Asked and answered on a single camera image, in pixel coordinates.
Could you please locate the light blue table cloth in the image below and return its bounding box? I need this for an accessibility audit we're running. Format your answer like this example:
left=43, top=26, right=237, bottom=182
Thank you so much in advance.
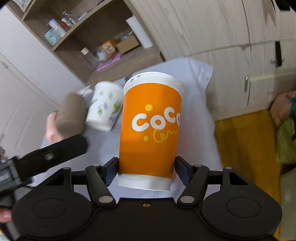
left=34, top=58, right=222, bottom=200

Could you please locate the light wood wardrobe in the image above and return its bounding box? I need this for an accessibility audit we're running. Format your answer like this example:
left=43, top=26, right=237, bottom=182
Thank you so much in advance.
left=131, top=1, right=295, bottom=120

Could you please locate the small cardboard box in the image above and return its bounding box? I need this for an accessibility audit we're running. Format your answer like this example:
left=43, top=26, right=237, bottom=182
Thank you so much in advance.
left=116, top=35, right=140, bottom=54

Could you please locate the white teal canister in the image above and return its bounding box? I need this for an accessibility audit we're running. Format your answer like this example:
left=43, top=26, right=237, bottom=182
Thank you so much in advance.
left=45, top=29, right=61, bottom=46

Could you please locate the pink flat box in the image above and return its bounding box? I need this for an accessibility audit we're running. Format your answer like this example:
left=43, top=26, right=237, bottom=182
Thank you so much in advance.
left=96, top=52, right=122, bottom=71

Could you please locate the person's left hand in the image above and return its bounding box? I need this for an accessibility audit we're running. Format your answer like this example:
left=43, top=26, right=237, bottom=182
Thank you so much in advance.
left=0, top=208, right=11, bottom=223

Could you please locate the wooden open shelf unit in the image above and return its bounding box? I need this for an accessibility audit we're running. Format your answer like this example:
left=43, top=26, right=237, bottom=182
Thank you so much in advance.
left=6, top=1, right=164, bottom=84

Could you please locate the white paper towel roll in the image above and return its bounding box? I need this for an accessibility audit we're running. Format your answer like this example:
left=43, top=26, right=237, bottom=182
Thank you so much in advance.
left=126, top=16, right=153, bottom=49

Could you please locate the white panel door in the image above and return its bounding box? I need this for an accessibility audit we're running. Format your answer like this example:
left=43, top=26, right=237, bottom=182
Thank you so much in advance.
left=0, top=55, right=58, bottom=158

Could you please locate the taupe tumbler bottle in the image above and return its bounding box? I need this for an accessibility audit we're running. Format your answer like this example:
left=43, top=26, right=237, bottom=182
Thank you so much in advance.
left=55, top=93, right=87, bottom=138

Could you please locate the pink tumbler bottle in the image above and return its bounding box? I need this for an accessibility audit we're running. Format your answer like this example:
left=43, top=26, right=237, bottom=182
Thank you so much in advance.
left=46, top=111, right=65, bottom=144

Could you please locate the orange Coco paper cup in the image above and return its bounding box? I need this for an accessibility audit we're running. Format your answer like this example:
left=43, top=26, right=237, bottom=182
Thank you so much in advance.
left=117, top=72, right=183, bottom=191

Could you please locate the clear bottle beige cap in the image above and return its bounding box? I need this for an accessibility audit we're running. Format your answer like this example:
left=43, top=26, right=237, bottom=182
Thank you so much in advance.
left=80, top=47, right=100, bottom=69

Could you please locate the orange printed small box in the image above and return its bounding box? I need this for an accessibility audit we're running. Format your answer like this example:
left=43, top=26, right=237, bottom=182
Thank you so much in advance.
left=102, top=39, right=116, bottom=56

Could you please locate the white floral paper cup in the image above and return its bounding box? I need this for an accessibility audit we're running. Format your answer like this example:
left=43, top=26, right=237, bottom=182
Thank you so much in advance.
left=85, top=81, right=124, bottom=132

